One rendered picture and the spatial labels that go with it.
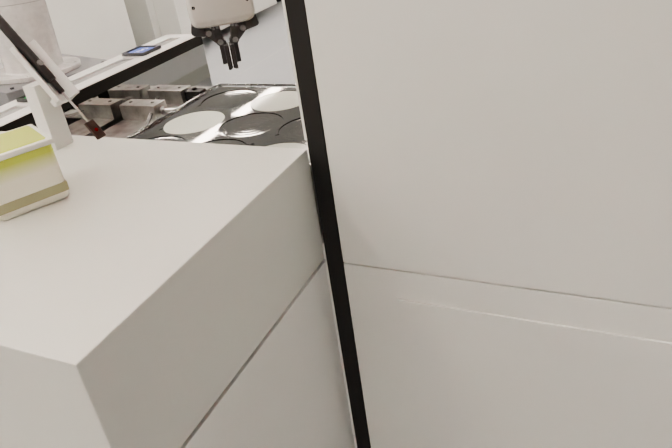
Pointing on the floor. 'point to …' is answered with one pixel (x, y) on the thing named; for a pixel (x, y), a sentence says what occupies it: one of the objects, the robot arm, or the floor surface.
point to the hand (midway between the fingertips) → (230, 55)
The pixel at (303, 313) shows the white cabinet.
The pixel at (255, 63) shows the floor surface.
